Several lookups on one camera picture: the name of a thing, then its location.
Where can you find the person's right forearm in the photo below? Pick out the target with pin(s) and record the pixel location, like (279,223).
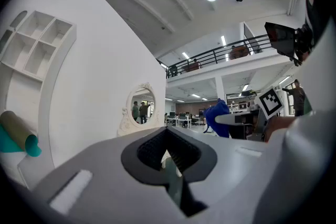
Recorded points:
(278,124)

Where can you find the row of white office desks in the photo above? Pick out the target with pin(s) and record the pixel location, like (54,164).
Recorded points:
(183,119)

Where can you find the teal rolled mat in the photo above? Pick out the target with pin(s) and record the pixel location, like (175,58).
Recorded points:
(15,128)

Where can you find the blue cloth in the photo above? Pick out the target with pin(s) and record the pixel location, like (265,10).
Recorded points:
(210,115)

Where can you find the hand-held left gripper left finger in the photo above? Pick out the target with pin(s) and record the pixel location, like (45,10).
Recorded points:
(105,178)

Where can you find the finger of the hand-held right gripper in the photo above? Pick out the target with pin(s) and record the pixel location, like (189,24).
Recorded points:
(225,120)

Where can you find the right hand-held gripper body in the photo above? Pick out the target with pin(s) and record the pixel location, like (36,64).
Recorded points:
(269,103)

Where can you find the white ornate oval mirror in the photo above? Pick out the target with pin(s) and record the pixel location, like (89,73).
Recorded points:
(131,126)

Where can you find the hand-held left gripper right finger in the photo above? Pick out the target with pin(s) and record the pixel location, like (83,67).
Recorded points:
(231,178)

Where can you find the black balcony railing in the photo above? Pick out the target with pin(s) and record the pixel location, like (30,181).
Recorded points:
(215,55)

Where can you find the white shelf cabinet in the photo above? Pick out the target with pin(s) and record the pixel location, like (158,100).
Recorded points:
(34,42)

